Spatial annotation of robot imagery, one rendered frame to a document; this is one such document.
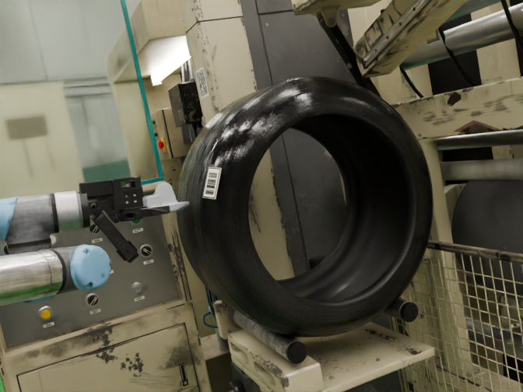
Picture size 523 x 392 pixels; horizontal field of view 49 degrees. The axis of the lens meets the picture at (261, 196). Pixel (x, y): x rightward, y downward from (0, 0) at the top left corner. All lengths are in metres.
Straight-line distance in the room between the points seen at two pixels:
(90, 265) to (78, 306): 0.77
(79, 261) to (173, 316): 0.81
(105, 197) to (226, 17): 0.63
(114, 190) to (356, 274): 0.67
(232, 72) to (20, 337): 0.93
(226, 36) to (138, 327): 0.85
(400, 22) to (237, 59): 0.42
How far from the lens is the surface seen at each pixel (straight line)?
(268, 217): 1.53
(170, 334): 1.76
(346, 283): 1.48
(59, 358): 1.73
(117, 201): 1.11
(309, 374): 1.23
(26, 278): 0.94
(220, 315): 1.49
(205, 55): 1.50
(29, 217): 1.10
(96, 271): 1.00
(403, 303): 1.32
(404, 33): 1.43
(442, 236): 1.76
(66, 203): 1.11
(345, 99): 1.20
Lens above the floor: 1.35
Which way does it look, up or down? 6 degrees down
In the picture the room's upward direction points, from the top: 11 degrees counter-clockwise
